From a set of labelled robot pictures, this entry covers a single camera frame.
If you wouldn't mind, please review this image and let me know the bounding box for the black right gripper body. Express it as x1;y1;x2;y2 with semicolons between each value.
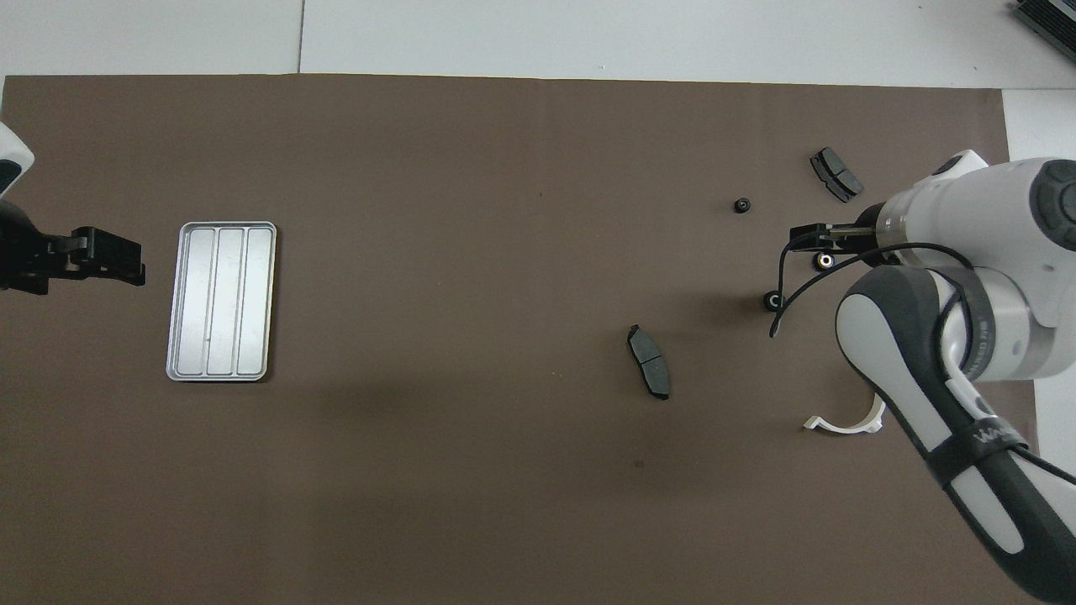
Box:
841;212;894;270

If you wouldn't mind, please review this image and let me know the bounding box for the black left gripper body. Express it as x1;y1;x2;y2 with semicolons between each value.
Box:
0;197;89;296

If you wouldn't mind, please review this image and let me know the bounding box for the silver metal tray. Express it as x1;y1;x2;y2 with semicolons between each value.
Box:
166;221;279;383

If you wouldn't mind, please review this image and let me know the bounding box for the dark grey brake pad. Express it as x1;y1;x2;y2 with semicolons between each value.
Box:
810;147;865;204
626;324;672;402

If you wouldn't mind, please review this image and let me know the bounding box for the dark grey ribbed device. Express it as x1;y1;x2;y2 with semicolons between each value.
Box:
1013;0;1076;64

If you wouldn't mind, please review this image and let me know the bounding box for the brown paper mat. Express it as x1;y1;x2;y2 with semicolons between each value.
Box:
0;74;1058;605

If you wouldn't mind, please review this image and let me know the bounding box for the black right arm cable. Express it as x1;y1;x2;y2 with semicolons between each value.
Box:
769;235;976;396

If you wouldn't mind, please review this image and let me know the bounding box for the white curved plastic bracket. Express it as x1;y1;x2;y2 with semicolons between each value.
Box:
803;395;888;435

